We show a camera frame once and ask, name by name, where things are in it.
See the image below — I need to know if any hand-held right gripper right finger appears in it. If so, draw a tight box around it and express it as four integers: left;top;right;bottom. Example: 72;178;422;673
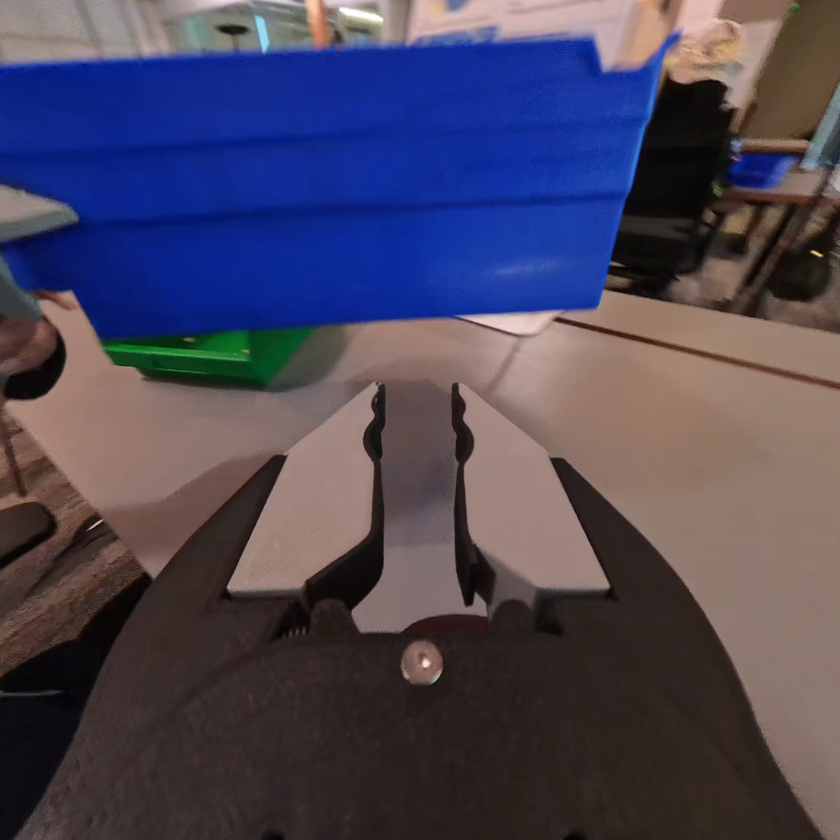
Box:
451;382;611;608

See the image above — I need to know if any small blue bin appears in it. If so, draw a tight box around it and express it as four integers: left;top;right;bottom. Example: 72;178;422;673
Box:
727;153;793;189

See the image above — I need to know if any green plastic bin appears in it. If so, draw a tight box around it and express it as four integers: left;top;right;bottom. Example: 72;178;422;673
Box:
104;328;317;389

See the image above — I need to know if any blue plastic bin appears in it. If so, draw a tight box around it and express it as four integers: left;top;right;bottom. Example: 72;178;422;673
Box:
0;33;680;339

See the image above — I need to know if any person's left hand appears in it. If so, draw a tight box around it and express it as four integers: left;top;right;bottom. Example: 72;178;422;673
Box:
0;292;67;380

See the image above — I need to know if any black handbag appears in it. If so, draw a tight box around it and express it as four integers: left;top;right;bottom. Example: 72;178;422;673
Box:
766;245;833;304

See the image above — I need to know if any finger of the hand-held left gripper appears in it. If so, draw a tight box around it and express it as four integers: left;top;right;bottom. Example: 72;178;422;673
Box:
0;185;81;242
0;257;44;322

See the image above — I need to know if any printed instruction sheet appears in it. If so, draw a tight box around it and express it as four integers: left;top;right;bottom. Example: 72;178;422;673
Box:
407;0;641;48

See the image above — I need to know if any person's dark clothing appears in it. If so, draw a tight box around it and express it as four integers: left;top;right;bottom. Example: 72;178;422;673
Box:
0;688;76;840

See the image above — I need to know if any wooden desk with black legs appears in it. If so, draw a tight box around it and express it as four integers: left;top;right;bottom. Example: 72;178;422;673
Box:
712;169;840;317

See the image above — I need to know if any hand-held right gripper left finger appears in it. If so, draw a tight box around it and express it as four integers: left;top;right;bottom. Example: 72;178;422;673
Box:
226;382;386;599

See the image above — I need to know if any black office chair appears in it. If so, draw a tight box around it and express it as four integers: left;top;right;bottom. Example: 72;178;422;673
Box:
609;77;737;298

